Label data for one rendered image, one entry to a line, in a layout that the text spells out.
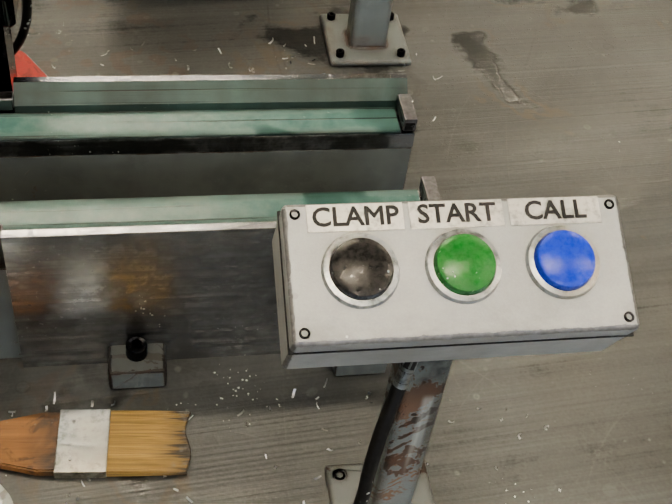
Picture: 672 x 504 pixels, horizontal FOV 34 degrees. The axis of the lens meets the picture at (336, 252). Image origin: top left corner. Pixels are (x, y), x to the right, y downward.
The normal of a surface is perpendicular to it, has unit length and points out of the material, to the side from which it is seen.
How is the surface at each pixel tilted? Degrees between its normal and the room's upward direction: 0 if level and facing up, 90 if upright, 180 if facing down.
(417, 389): 90
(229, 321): 90
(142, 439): 2
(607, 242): 24
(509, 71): 0
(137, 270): 90
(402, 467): 90
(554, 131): 0
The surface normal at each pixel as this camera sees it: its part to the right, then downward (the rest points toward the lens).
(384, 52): 0.10, -0.68
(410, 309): 0.15, -0.32
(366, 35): 0.15, 0.73
